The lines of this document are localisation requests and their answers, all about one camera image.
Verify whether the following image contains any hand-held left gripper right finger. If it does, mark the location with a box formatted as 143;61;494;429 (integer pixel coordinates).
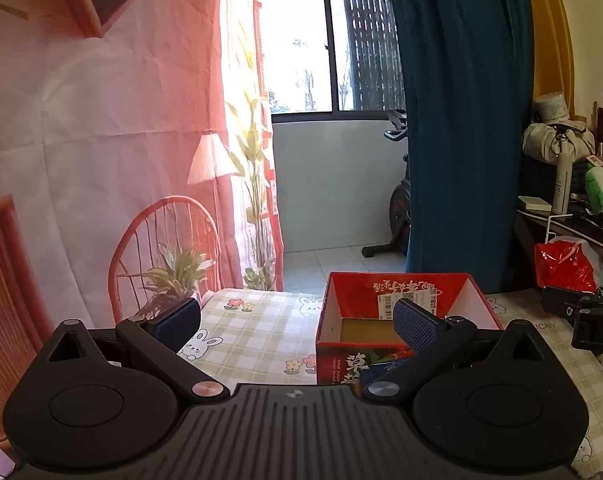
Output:
360;298;555;405

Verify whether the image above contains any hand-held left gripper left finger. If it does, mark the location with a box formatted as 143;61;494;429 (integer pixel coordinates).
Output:
46;297;230;405

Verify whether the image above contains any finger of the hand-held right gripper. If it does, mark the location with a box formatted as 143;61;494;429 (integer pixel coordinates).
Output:
540;286;590;319

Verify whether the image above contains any red cardboard box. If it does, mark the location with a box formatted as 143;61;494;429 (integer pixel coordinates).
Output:
315;272;505;386

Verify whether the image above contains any red plastic bag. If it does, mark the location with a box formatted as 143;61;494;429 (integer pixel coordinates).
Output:
534;237;603;293

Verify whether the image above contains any dark desk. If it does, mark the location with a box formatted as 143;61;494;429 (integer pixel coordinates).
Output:
514;205;603;291

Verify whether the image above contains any checked bunny tablecloth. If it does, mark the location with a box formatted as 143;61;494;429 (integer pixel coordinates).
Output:
176;287;603;480

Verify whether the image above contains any pale notebook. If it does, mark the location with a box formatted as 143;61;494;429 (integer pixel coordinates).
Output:
517;195;553;212

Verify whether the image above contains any white spray can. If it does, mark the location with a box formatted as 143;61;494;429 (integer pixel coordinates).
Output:
552;152;575;216

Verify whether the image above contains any green plush toy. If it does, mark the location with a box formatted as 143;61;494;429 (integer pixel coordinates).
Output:
584;160;603;216

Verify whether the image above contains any black exercise bike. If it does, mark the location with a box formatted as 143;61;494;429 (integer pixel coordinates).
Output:
362;109;412;259

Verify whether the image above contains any cream fabric bag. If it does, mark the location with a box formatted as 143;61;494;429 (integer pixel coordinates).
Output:
522;120;596;163

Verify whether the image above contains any teal curtain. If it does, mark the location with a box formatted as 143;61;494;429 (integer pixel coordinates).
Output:
384;0;537;296

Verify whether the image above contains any pink printed backdrop cloth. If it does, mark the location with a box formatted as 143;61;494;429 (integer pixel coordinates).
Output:
0;0;284;456

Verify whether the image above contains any yellow curtain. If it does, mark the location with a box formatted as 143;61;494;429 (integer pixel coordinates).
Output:
521;0;577;116

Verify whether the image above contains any dark framed window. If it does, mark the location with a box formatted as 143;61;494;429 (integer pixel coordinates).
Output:
261;0;407;123

